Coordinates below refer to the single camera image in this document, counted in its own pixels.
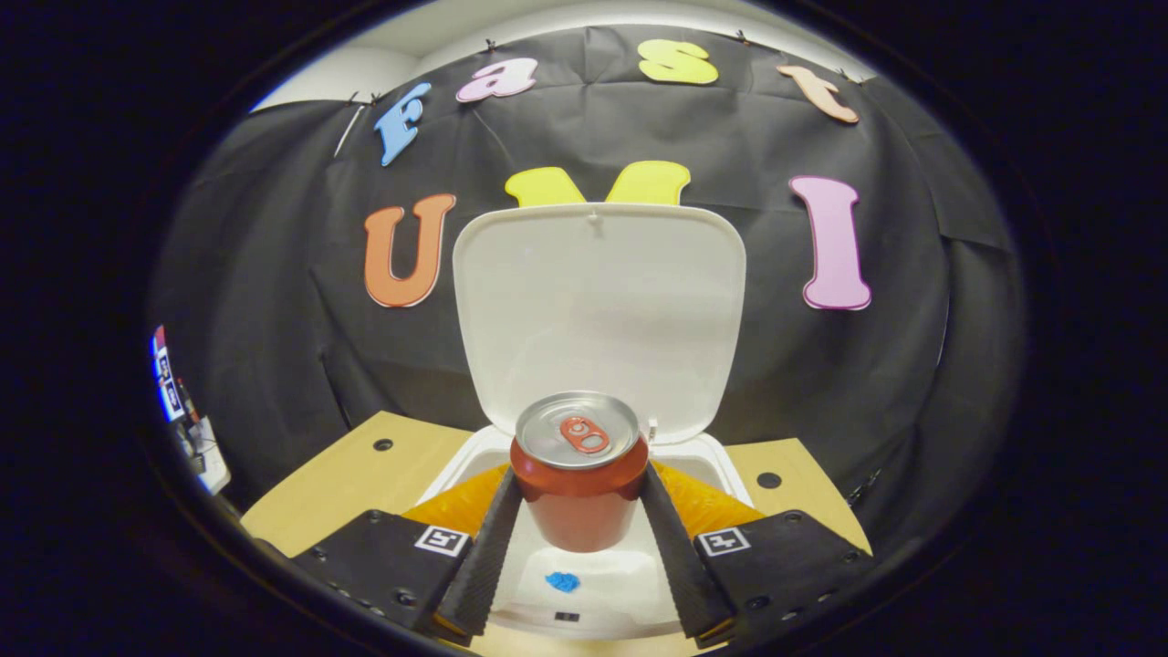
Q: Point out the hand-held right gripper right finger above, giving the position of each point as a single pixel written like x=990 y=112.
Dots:
x=680 y=557

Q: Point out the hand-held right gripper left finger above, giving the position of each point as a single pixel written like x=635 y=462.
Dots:
x=484 y=557

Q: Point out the blue paper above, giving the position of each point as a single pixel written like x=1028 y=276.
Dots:
x=562 y=581

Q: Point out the red pop can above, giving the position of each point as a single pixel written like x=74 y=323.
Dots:
x=579 y=502

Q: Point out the white desktop garbage bin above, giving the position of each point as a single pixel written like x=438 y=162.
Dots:
x=593 y=301

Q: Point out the white side table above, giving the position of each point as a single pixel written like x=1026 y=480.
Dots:
x=212 y=461

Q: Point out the black backdrop cloth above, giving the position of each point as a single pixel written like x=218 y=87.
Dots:
x=274 y=274

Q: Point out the computer monitor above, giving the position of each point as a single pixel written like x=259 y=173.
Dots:
x=167 y=379

